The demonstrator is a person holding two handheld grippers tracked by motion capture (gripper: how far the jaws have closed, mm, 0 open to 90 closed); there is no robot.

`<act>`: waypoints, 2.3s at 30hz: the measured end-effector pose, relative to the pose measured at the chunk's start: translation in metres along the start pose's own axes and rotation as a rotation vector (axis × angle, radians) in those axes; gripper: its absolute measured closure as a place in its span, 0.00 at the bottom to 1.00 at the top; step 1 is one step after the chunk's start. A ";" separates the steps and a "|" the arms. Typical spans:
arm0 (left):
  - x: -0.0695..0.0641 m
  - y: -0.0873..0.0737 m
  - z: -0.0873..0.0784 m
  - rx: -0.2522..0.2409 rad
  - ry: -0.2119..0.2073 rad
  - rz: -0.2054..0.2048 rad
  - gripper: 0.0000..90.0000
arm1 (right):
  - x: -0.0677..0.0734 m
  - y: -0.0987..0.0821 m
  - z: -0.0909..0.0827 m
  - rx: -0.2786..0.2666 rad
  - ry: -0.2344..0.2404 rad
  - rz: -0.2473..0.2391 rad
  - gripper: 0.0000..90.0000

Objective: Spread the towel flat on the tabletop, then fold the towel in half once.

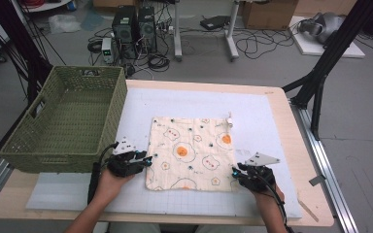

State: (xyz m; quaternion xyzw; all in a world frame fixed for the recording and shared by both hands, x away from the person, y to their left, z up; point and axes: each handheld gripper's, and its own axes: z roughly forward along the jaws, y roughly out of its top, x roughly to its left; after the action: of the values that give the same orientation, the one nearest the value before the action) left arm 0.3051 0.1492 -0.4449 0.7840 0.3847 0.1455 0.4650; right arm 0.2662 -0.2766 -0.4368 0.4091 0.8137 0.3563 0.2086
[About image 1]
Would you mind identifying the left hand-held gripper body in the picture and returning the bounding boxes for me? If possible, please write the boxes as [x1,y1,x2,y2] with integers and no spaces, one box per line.
[106,136,148,179]

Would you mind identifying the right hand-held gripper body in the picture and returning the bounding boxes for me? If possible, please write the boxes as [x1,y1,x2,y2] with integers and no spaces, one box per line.
[238,151,282,193]

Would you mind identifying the cream fried egg print cloth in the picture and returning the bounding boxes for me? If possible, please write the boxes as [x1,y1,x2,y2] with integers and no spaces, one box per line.
[145,111,240,192]

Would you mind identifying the green woven basket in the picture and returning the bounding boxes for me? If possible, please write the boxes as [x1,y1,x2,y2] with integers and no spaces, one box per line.
[0,65,129,174]

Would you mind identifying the person's right hand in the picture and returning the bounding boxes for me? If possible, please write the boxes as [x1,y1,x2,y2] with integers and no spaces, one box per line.
[252,183,287,212]

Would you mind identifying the person's left hand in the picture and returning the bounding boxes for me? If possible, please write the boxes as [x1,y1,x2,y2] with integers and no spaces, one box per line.
[92,168,136,204]

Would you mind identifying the thin wooden stick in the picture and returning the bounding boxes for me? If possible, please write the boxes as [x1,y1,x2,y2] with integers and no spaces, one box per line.
[299,200,321,223]

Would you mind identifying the white grid mat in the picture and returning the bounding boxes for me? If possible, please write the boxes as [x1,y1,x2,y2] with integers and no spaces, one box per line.
[25,87,304,218]

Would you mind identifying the small grey power supply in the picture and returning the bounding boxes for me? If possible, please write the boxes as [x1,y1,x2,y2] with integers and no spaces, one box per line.
[101,37,116,64]

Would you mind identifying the black computer tower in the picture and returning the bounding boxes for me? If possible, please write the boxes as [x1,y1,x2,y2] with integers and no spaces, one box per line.
[137,6,158,54]
[111,5,139,60]

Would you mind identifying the white stand leg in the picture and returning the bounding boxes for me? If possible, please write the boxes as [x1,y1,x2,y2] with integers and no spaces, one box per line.
[224,0,241,61]
[173,0,184,62]

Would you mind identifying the white floor board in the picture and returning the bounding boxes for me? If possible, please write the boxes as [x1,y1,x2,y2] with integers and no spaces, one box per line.
[288,15,366,59]

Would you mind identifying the flat black device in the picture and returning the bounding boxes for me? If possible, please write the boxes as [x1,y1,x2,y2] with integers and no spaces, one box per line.
[199,15,231,31]

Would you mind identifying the clear plastic bag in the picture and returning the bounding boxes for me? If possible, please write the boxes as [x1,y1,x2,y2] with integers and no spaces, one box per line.
[48,13,83,35]

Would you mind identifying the large cardboard box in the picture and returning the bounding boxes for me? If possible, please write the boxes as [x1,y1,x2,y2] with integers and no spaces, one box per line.
[241,0,299,31]

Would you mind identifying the grey headset device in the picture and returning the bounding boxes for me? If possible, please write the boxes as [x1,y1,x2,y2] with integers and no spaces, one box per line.
[297,12,347,45]

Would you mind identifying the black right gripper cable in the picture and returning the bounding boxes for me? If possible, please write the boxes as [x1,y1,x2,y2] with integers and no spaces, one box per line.
[254,174,295,233]

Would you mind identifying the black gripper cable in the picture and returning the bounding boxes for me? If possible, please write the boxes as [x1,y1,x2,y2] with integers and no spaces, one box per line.
[86,141,119,206]
[254,174,295,233]

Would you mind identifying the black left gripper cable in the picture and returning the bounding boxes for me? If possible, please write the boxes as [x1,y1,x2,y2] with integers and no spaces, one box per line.
[86,141,119,206]

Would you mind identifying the small grey metal bracket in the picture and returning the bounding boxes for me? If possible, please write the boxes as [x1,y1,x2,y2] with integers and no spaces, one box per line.
[309,174,327,187]

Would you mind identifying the coiled black cable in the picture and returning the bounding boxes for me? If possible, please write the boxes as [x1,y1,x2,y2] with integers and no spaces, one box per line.
[147,52,171,73]

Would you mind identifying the loose black floor cables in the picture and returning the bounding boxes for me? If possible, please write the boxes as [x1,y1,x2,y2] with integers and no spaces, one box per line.
[234,27,298,60]

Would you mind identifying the black metal frame strut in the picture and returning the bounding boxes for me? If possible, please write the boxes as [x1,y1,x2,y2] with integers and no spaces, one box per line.
[0,0,55,108]
[281,0,373,142]

